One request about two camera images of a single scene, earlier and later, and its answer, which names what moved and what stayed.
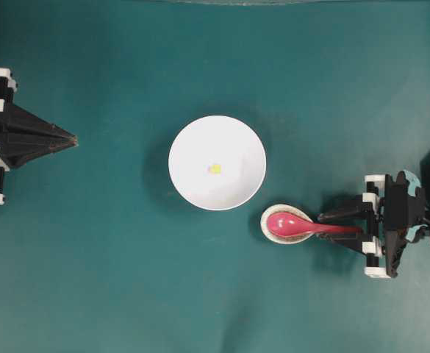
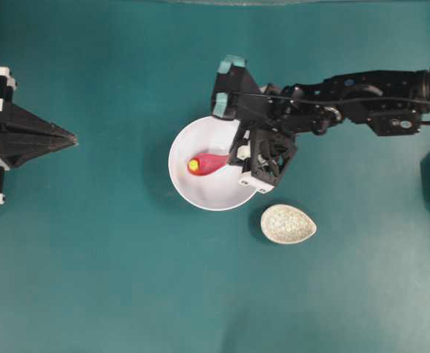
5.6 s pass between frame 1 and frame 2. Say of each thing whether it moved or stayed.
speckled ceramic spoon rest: stayed
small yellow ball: moved
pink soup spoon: moved
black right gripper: moved
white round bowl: stayed
